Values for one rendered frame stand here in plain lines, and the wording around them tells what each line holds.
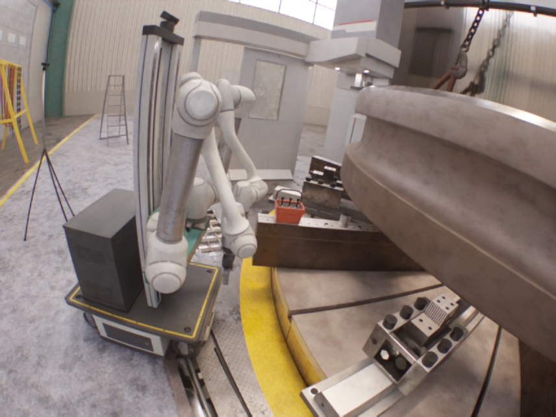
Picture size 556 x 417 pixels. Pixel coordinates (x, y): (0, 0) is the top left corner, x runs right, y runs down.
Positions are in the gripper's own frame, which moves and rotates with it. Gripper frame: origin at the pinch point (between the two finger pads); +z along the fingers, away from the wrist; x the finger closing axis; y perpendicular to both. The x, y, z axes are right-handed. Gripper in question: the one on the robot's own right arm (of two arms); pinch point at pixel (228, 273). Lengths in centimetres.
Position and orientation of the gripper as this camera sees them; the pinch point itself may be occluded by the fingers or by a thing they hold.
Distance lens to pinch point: 136.8
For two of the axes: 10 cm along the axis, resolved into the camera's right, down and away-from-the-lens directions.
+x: -0.3, 4.1, -9.1
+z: -1.6, 9.0, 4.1
